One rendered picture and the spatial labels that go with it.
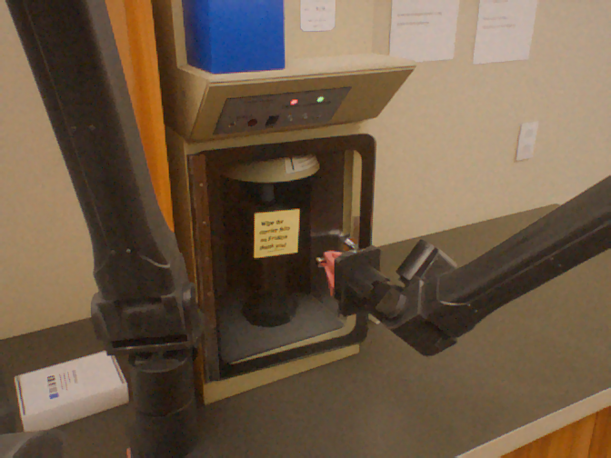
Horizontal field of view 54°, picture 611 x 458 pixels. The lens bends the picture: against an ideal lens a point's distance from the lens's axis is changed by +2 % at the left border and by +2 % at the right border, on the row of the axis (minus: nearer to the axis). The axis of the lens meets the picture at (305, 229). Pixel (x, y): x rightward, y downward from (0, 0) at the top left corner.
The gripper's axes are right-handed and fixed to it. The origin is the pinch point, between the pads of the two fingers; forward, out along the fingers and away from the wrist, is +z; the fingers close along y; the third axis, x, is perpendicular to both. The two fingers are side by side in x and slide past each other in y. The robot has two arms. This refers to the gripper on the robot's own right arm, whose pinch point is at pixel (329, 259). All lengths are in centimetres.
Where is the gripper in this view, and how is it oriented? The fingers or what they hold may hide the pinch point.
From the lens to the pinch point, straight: 96.0
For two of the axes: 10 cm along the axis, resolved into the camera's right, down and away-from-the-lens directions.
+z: -4.9, -3.4, 8.1
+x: -8.7, 1.9, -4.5
